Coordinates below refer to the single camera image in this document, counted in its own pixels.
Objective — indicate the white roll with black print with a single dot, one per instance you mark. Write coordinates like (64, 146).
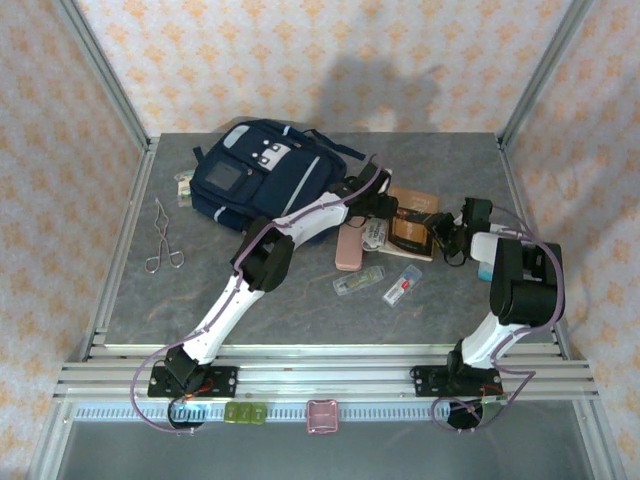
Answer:
(375, 235)

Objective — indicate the light brown notebook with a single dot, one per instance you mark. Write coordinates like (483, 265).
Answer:
(417, 200)

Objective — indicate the dark brown orange book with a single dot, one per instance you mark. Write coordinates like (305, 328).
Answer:
(407, 235)

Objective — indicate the pink pencil case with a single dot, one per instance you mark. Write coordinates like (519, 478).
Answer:
(347, 252)

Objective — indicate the clear case with green contents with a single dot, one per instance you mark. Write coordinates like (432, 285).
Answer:
(357, 281)

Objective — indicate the navy blue backpack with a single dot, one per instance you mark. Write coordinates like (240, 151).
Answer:
(260, 175)

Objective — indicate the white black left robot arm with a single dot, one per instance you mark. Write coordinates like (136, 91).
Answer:
(235, 310)

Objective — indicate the light blue wet wipes pack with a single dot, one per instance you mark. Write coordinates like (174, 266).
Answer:
(484, 272)

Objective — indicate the clear case with red label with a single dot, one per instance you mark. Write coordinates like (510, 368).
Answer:
(401, 285)

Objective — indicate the clear packet with green print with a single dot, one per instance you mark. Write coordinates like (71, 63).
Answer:
(184, 190)

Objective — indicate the metal tongs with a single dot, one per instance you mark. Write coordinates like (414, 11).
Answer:
(163, 239)

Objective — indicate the pink square box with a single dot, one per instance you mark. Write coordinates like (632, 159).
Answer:
(323, 416)

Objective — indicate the green square tag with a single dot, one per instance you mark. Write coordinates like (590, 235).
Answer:
(232, 414)
(245, 414)
(258, 414)

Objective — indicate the right aluminium side rail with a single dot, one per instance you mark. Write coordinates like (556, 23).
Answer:
(537, 200)

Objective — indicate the aluminium side rail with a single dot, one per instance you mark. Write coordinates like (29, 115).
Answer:
(125, 240)
(537, 200)

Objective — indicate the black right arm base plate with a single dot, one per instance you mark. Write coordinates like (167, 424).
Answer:
(425, 380)

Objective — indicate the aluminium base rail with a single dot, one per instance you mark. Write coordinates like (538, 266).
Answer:
(325, 375)

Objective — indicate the right aluminium frame post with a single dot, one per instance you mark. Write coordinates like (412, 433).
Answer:
(545, 75)

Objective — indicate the aluminium frame post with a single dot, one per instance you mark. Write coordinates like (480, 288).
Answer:
(545, 75)
(100, 75)

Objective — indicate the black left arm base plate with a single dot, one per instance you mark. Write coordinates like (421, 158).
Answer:
(225, 376)

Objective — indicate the left aluminium side rail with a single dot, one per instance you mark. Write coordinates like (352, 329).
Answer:
(125, 240)

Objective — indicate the left aluminium frame post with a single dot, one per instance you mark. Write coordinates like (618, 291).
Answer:
(100, 75)

